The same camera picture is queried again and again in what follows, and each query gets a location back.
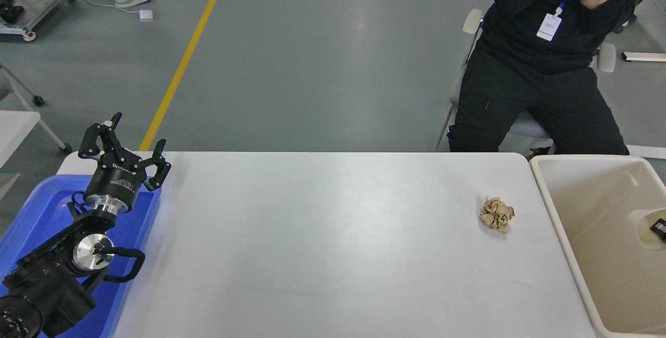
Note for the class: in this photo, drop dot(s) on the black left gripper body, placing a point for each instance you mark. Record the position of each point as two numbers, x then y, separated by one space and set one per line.
115 182

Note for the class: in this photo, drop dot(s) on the white paper cup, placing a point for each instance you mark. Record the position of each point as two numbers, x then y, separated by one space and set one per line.
641 224

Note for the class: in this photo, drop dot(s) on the tan paper ball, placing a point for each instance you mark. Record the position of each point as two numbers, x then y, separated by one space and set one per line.
497 215

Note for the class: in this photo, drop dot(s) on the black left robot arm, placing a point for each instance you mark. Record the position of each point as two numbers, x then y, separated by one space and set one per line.
47 286

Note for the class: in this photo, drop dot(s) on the long white floor bar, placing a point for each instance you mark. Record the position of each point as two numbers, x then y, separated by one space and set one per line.
648 152

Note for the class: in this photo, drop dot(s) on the large pale plastic bin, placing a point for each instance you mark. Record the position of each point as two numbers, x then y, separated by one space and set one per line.
588 197

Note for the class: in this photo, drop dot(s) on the blue plastic tray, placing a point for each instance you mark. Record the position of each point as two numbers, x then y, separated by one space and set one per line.
41 213

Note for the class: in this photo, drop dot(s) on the white wheeled side table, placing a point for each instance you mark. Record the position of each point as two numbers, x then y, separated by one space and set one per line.
15 130

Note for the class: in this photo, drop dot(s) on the white power adapter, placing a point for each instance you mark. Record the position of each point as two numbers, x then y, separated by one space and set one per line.
146 15

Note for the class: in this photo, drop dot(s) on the short white floor bar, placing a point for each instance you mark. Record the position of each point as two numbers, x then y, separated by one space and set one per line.
645 56

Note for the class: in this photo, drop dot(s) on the seated person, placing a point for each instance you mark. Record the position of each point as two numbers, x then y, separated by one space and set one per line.
520 83

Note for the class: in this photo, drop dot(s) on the white office chair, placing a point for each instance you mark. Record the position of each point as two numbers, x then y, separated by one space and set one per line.
472 21

